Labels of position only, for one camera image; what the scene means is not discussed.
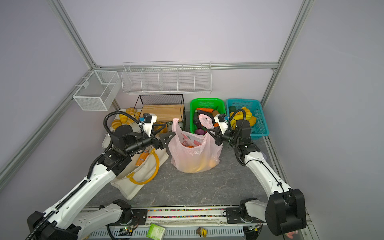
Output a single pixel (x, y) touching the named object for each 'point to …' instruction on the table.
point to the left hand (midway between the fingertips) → (169, 131)
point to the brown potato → (215, 113)
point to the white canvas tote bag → (143, 167)
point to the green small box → (156, 231)
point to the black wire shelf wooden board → (166, 107)
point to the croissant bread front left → (116, 123)
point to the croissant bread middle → (123, 119)
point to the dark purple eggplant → (196, 117)
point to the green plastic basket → (204, 103)
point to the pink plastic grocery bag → (191, 153)
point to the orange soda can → (142, 157)
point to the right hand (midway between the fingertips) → (208, 130)
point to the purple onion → (199, 131)
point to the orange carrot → (206, 109)
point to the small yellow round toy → (202, 232)
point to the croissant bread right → (133, 112)
